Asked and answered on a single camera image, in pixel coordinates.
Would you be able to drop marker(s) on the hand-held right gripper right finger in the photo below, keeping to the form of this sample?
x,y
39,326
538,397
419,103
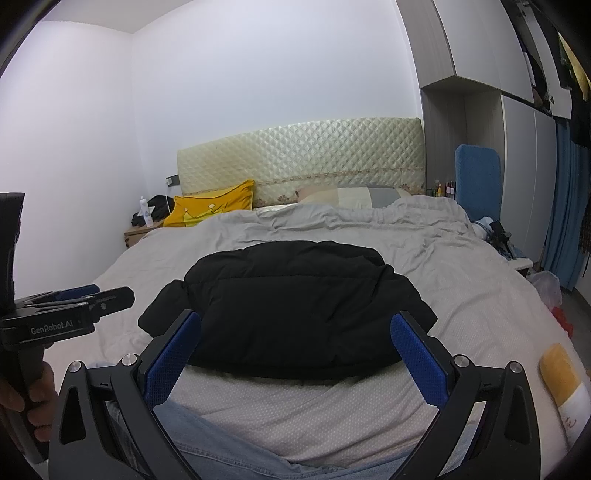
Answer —
x,y
420,364

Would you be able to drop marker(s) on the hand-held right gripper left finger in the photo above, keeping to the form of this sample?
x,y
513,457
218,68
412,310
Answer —
x,y
173,355

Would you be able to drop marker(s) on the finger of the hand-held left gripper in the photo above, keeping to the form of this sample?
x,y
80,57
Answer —
x,y
78,291
115,300

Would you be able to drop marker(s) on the black puffer jacket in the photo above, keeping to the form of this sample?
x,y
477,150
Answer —
x,y
295,300

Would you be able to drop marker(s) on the person's left hand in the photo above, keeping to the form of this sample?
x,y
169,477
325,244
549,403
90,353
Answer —
x,y
44,401

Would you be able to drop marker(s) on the wooden nightstand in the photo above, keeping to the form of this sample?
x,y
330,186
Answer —
x,y
136,236

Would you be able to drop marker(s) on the white bottle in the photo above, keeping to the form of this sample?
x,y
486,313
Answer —
x,y
147,214

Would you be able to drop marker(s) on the black and white bag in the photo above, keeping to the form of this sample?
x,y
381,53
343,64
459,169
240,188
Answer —
x,y
161,207

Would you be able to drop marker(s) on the person's blue jeans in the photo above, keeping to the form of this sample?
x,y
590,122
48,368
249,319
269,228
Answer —
x,y
221,447

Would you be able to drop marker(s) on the white dotted bed sheet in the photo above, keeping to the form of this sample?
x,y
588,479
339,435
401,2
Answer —
x,y
323,415

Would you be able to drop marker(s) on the yellow crown print pillow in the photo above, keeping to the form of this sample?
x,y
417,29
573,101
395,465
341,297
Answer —
x,y
207,207

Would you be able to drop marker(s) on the low white table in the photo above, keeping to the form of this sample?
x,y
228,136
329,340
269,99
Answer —
x,y
519,264

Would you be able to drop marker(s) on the yellow and white plush cushion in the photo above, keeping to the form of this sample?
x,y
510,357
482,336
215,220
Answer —
x,y
561,378

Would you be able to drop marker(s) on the clear plastic bag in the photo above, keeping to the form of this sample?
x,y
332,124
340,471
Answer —
x,y
547,288

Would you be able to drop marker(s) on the red cloth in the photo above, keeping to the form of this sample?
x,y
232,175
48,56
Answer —
x,y
562,321

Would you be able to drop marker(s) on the black tripod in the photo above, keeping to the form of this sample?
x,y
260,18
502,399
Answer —
x,y
501,237

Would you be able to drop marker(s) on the row of small bottles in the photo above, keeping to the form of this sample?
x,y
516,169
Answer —
x,y
443,190

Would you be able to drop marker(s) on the patchwork pillow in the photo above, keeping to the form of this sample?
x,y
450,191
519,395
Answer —
x,y
355,196

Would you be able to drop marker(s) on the blue curtain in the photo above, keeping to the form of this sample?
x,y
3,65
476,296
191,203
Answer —
x,y
565,207

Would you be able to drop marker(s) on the cream quilted headboard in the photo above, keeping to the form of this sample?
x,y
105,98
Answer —
x,y
300,157

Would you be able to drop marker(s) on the white wardrobe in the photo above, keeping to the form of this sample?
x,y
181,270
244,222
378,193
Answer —
x,y
517,138

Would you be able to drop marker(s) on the wall socket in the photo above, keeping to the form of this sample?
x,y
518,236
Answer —
x,y
172,180

